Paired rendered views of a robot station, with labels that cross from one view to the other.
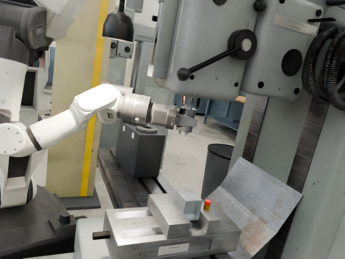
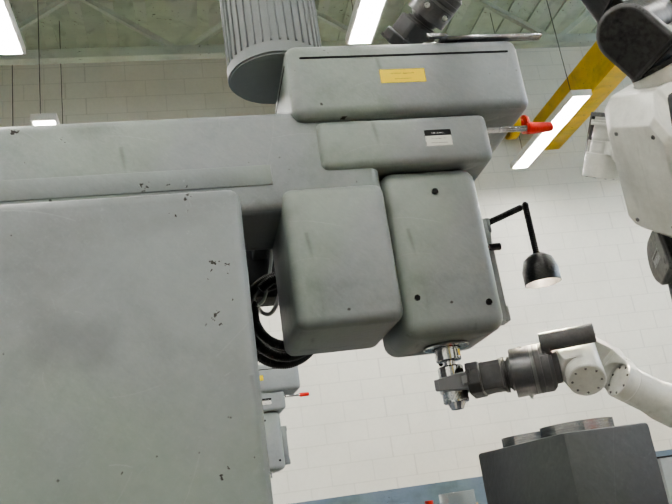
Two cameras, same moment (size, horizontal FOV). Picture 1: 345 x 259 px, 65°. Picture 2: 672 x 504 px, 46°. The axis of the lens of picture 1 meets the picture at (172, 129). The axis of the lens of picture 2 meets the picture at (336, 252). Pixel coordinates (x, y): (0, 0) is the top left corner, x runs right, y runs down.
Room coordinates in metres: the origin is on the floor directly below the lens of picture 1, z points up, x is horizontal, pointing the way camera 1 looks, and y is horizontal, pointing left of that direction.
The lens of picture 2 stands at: (2.24, 0.15, 1.04)
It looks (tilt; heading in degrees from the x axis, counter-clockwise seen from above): 18 degrees up; 194
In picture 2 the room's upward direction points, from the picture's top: 8 degrees counter-clockwise
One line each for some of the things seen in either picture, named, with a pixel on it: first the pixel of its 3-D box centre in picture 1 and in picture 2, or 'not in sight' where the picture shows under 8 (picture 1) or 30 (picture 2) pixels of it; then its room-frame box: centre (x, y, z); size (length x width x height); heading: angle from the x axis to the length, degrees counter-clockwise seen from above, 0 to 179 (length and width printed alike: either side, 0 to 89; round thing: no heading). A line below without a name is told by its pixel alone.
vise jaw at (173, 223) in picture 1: (167, 214); not in sight; (0.66, -0.03, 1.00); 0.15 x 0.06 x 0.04; 26
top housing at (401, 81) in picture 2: not in sight; (394, 108); (0.78, -0.05, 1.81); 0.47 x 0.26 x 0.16; 116
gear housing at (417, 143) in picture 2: not in sight; (392, 167); (0.79, -0.07, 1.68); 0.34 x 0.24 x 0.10; 116
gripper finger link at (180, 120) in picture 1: (186, 121); not in sight; (0.74, -0.03, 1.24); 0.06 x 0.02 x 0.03; 91
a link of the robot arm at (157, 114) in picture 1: (154, 114); (502, 376); (0.77, 0.06, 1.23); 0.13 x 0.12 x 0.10; 1
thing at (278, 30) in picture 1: (259, 48); (332, 273); (0.86, -0.21, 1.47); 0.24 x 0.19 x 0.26; 26
